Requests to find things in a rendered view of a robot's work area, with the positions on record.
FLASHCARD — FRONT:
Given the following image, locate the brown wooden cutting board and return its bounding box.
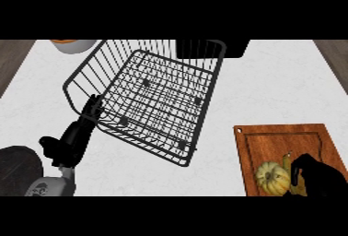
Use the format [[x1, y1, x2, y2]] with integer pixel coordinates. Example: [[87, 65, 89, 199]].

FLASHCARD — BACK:
[[233, 123, 348, 197]]

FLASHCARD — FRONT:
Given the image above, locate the white bowl with orange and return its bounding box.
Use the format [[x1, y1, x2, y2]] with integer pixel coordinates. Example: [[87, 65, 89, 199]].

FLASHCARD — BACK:
[[49, 40, 98, 55]]

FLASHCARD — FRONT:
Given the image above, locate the black box appliance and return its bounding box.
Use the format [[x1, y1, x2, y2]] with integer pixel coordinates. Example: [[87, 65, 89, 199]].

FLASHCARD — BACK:
[[174, 40, 252, 60]]

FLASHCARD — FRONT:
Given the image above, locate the yellow-green pear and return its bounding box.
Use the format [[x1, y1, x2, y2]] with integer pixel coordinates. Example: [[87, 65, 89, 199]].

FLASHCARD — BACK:
[[280, 150, 310, 197]]

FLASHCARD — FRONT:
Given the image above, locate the pale yellow-green squash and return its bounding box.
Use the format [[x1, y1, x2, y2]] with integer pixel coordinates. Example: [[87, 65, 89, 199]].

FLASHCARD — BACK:
[[254, 161, 292, 196]]

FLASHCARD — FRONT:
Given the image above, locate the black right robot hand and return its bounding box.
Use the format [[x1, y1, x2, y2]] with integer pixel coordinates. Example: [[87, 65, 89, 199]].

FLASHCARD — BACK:
[[289, 152, 348, 197]]

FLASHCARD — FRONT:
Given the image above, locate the black wire tiered basket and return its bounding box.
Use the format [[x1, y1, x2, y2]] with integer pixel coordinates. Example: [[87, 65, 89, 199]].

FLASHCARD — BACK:
[[61, 40, 229, 168]]

